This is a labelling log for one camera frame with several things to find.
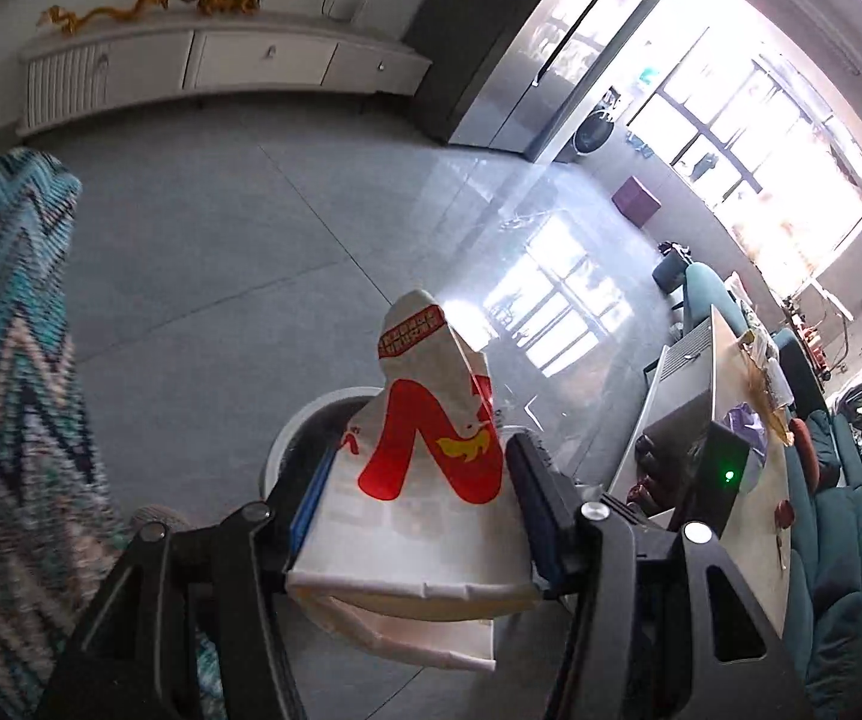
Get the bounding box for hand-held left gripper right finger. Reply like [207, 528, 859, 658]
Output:
[506, 429, 814, 720]

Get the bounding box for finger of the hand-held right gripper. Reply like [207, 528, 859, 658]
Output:
[600, 491, 675, 535]

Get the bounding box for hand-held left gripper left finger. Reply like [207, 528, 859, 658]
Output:
[33, 441, 343, 720]

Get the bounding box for white round trash bin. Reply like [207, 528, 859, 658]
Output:
[262, 386, 552, 511]

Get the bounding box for white red printed paper bag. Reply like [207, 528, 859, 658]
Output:
[284, 289, 542, 673]

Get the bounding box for purple plastic bag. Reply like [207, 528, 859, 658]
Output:
[722, 402, 771, 494]

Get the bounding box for beige coffee table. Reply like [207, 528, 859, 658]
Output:
[611, 305, 793, 638]

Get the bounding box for red cushion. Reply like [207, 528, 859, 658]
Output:
[789, 418, 823, 490]

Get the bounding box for golden snack wrappers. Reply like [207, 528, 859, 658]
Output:
[737, 326, 795, 445]

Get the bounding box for teal sofa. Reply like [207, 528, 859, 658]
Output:
[681, 262, 862, 720]

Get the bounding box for dark blue stool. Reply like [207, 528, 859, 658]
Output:
[654, 243, 696, 295]

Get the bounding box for purple box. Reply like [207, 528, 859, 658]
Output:
[612, 175, 661, 226]

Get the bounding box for teal zigzag patterned rug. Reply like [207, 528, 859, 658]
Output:
[0, 148, 222, 720]

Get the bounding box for large window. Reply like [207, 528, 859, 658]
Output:
[626, 0, 862, 275]

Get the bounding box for white low cabinet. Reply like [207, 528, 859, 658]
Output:
[17, 15, 433, 137]

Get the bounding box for glass sliding door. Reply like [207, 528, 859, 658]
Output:
[449, 0, 660, 164]

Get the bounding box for golden dragon figurine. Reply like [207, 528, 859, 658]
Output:
[41, 0, 178, 35]

